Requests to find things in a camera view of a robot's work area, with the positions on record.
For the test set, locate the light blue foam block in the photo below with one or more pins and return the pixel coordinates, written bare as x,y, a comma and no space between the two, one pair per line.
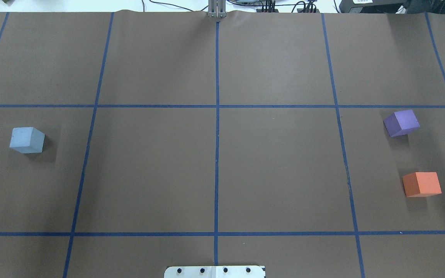
27,140

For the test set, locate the purple foam block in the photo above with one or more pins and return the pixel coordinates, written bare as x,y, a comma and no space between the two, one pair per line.
401,123

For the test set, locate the orange foam block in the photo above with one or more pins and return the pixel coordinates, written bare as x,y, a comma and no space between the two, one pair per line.
421,184

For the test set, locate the brown paper table cover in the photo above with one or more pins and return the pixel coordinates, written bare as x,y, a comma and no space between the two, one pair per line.
173,139

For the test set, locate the black electronics box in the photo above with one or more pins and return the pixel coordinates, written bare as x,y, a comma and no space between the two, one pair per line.
391,6

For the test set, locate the aluminium frame post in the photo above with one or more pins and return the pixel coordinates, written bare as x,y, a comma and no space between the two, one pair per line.
217,9

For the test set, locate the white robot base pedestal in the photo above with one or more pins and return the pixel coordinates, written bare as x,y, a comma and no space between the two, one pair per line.
236,271

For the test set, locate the black cable connector strip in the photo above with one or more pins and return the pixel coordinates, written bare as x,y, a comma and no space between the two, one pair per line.
297,7

